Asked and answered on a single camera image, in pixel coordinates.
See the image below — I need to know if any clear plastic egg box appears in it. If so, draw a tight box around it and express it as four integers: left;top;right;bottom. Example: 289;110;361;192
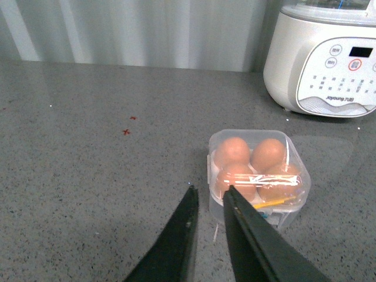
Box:
207;129;311;229

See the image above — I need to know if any white Joyoung soy milk maker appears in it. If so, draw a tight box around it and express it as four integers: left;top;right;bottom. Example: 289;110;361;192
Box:
263;1;375;118

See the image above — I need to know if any yellow rubber band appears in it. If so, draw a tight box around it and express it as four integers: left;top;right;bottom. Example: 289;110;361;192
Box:
253;197;295;210

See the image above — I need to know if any brown egg back left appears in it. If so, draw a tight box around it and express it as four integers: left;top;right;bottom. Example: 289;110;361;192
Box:
214;137;250;168

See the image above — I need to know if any brown egg carried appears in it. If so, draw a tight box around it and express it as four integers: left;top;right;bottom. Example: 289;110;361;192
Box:
257;164;302;202

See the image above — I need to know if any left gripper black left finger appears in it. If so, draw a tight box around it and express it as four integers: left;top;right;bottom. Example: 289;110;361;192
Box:
125;186;199;281

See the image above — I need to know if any brown egg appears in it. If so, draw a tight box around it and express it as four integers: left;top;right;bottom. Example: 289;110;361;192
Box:
250;139;286;172
214;137;250;168
214;163;257;202

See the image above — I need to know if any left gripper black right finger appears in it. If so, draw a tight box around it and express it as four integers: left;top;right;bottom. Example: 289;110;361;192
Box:
223;186;330;281

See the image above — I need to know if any brown egg back right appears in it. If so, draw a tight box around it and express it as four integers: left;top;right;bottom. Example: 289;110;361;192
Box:
250;139;286;172

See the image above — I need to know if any brown egg front left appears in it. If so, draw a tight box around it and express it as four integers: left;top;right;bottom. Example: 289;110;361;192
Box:
214;163;257;202

